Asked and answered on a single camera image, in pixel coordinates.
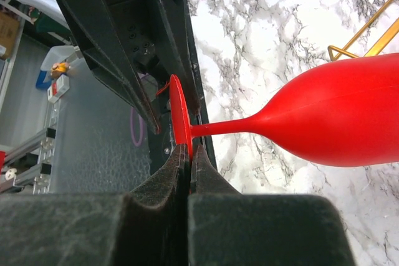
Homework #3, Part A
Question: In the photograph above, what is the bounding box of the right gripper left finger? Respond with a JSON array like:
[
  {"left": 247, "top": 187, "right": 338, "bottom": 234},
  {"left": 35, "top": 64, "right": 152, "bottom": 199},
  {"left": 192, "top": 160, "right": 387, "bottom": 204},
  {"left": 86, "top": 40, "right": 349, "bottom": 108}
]
[{"left": 1, "top": 145, "right": 190, "bottom": 265}]

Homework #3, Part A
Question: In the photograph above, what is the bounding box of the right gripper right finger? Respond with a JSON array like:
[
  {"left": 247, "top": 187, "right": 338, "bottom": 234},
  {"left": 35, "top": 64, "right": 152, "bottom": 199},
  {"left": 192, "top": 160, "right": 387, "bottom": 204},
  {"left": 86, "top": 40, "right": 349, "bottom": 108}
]
[{"left": 188, "top": 146, "right": 355, "bottom": 265}]

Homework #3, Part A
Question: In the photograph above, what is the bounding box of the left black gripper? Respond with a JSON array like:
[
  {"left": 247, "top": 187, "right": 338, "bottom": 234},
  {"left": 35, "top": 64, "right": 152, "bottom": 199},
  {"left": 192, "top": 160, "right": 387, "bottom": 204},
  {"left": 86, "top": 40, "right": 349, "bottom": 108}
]
[{"left": 57, "top": 0, "right": 201, "bottom": 134}]

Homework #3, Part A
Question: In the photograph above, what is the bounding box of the red wine glass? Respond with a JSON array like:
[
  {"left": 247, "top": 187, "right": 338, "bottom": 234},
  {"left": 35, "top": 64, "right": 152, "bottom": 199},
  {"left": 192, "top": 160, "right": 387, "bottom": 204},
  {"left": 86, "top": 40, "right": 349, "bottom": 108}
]
[{"left": 170, "top": 53, "right": 398, "bottom": 167}]

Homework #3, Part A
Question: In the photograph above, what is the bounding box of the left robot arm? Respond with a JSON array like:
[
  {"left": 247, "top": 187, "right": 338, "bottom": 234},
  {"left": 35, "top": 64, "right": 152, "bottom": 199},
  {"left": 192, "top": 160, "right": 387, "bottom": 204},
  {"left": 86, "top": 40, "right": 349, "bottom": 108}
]
[{"left": 17, "top": 0, "right": 201, "bottom": 133}]

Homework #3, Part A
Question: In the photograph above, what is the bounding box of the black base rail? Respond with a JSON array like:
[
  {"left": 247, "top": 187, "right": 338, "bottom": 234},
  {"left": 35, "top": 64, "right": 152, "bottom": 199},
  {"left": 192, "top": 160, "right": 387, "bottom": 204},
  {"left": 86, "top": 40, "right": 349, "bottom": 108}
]
[{"left": 146, "top": 0, "right": 219, "bottom": 192}]

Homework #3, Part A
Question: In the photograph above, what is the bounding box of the gold wire glass rack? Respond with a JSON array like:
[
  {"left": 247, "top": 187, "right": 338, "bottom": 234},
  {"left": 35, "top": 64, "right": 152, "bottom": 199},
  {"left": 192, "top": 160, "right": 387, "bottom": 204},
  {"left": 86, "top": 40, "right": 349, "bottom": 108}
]
[{"left": 327, "top": 0, "right": 399, "bottom": 61}]

